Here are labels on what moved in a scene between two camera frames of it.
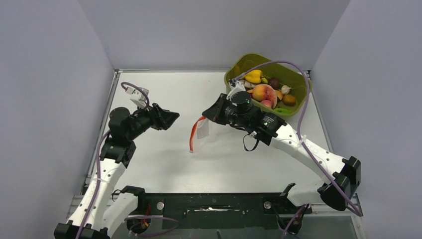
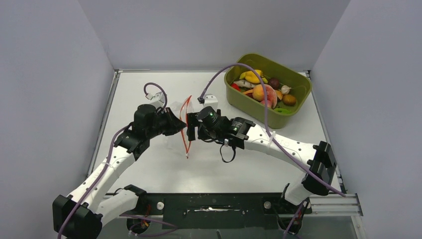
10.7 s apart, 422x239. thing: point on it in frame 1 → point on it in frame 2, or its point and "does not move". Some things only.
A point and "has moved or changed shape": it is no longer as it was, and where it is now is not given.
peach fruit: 266,94 does not move
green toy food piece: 284,111 does not move
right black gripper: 214,113 → 193,122
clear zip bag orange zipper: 192,133 has moved or changed shape
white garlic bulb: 285,89 does not move
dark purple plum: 274,82 does not move
